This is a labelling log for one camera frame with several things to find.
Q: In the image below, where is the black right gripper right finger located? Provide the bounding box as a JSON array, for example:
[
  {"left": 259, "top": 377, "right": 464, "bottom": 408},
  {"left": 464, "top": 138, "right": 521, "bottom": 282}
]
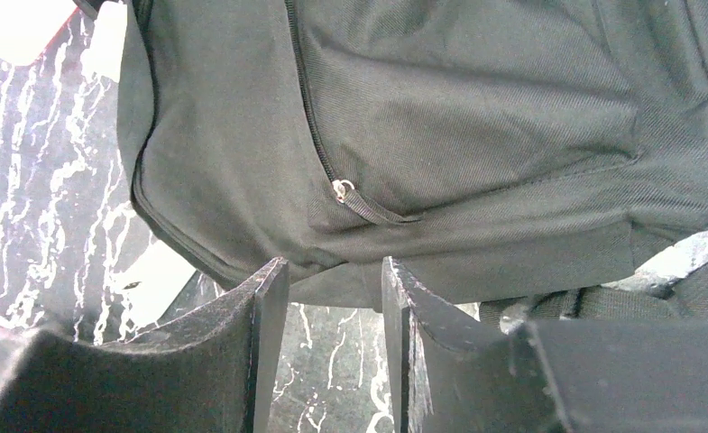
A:
[{"left": 382, "top": 257, "right": 708, "bottom": 432}]

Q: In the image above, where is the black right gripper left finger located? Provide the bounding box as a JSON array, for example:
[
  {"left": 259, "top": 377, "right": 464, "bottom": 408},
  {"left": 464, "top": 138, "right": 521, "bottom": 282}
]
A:
[{"left": 0, "top": 257, "right": 290, "bottom": 432}]

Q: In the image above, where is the black student backpack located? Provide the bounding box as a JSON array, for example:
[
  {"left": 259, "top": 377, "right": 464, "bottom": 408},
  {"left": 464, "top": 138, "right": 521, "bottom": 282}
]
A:
[{"left": 115, "top": 0, "right": 708, "bottom": 327}]

